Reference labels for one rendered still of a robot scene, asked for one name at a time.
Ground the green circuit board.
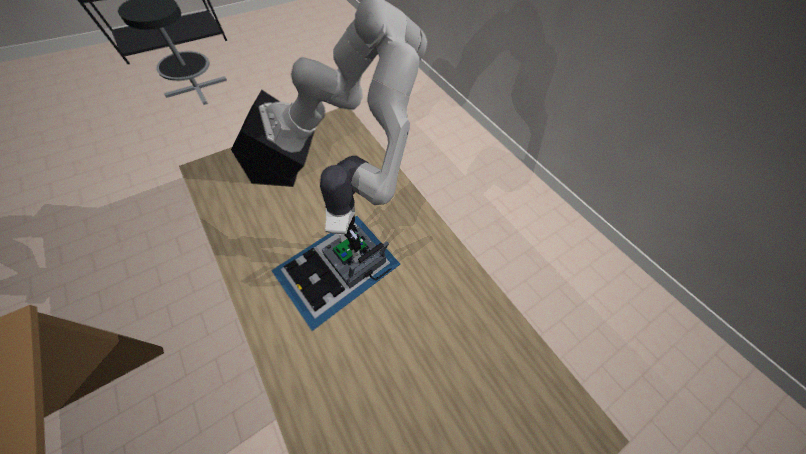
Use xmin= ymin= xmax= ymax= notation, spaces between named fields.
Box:
xmin=333 ymin=236 xmax=367 ymax=262

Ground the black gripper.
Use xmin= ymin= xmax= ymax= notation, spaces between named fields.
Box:
xmin=339 ymin=216 xmax=361 ymax=257

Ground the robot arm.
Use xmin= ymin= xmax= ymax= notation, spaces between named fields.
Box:
xmin=259 ymin=0 xmax=427 ymax=234

